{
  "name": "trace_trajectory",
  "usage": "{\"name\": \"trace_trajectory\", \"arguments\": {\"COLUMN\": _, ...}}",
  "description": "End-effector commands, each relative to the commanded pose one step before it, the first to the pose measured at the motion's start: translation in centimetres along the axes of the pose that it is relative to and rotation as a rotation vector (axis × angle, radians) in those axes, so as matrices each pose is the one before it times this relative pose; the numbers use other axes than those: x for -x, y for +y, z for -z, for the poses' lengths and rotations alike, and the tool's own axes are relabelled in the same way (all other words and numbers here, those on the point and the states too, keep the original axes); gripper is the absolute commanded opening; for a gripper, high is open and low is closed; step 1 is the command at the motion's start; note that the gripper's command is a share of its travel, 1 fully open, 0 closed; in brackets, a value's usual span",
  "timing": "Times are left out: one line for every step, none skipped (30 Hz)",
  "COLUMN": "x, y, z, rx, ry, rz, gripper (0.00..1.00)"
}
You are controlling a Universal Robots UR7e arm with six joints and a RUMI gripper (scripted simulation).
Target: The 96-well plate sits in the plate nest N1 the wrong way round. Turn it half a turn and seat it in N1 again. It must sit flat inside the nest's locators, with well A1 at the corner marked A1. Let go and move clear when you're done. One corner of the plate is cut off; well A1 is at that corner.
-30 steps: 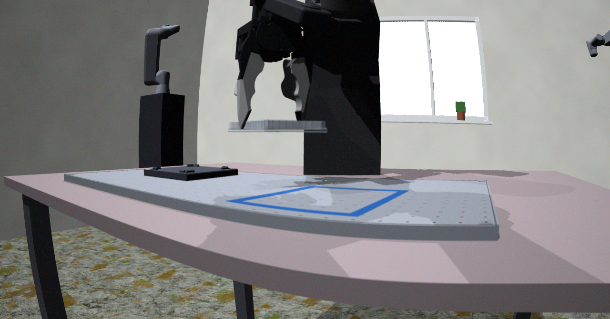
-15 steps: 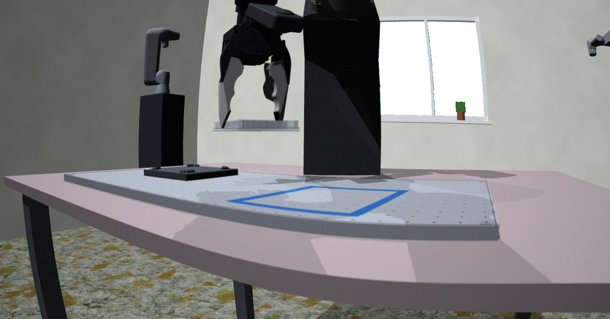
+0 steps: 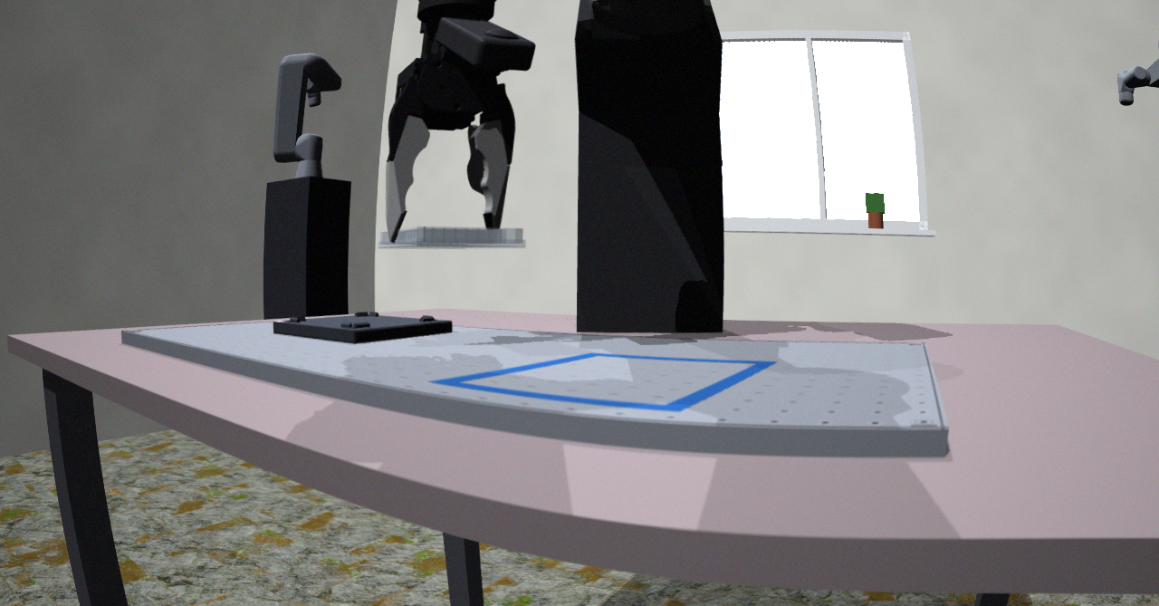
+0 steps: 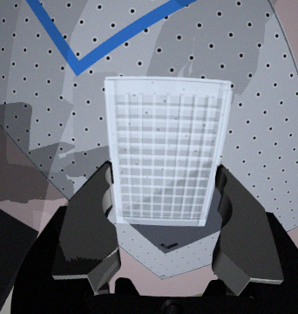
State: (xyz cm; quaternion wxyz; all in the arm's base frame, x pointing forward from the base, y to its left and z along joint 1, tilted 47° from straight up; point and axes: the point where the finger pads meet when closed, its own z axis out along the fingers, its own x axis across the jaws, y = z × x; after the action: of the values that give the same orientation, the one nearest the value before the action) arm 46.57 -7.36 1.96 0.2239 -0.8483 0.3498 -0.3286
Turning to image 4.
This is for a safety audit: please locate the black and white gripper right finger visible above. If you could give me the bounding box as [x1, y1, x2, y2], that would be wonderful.
[212, 164, 298, 314]

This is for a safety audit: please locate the dark grey rectangular frame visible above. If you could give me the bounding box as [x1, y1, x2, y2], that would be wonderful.
[130, 187, 222, 254]

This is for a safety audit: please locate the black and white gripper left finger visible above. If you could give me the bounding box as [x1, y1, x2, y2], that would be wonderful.
[10, 160, 121, 314]

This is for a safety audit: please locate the blue tape outline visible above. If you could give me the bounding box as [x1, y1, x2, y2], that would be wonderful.
[26, 0, 197, 76]

